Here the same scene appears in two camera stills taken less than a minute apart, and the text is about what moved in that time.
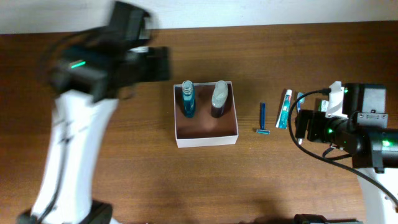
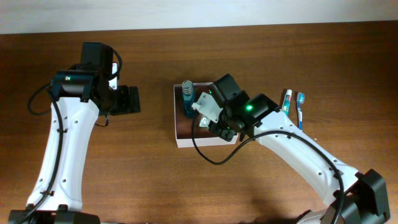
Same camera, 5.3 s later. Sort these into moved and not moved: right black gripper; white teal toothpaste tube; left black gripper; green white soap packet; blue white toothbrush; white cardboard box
Moved: left black gripper; green white soap packet; right black gripper
Not moved: blue white toothbrush; white teal toothpaste tube; white cardboard box
